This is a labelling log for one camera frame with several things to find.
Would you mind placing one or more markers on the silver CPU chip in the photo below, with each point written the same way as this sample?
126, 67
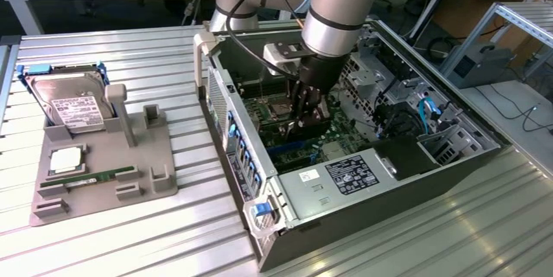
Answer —
64, 160

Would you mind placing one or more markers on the blue slot clip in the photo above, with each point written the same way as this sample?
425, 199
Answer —
247, 160
253, 172
242, 147
238, 133
234, 119

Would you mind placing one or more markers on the aluminium frame table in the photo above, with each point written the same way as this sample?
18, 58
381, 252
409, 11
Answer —
519, 15

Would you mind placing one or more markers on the blue disk caddy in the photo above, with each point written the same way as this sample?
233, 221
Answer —
39, 70

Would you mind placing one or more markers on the grey printed corner bracket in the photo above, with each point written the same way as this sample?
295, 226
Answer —
251, 225
201, 63

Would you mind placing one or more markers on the silver hard disk drive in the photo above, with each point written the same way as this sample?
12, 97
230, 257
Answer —
64, 95

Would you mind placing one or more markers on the black plastic shroud box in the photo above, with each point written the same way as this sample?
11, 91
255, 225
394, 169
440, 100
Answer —
401, 157

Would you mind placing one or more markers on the silver perforated drive cage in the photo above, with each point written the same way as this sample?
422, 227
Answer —
372, 79

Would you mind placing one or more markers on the grey printed parts rack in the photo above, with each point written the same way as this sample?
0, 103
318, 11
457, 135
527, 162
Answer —
103, 160

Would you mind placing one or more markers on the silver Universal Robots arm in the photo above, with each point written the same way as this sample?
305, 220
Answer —
337, 15

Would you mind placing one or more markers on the blue case latch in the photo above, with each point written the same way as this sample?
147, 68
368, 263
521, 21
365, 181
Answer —
265, 209

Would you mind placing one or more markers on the black stand pole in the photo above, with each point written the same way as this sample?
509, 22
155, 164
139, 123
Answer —
436, 2

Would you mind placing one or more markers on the black expansion slot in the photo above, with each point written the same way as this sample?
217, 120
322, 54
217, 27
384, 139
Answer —
298, 161

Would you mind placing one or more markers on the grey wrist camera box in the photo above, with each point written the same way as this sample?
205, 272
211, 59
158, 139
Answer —
277, 60

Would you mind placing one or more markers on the grey power supply unit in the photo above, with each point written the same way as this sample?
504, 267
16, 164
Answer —
311, 193

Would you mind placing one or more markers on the green motherboard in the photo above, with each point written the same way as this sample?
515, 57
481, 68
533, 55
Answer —
341, 134

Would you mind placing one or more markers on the loose green RAM stick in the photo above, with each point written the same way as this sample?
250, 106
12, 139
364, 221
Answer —
99, 176

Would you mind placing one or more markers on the blue expansion slot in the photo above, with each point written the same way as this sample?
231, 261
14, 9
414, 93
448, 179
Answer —
282, 148

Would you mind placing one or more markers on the open black PC case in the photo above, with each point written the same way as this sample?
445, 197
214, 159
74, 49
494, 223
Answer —
368, 225

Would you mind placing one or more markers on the low profile graphics card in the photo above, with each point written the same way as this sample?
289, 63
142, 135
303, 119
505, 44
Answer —
315, 129

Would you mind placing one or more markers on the silver disk bay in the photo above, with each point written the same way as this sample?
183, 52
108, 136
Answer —
458, 141

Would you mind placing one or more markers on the CPU socket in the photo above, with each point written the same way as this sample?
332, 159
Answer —
277, 108

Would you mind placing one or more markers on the brown wooden cabinet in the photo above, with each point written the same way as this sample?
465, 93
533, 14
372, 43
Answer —
464, 15

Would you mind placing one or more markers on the grey box device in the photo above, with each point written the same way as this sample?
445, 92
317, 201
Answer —
484, 66

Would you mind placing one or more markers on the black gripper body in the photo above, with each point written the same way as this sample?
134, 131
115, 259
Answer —
322, 71

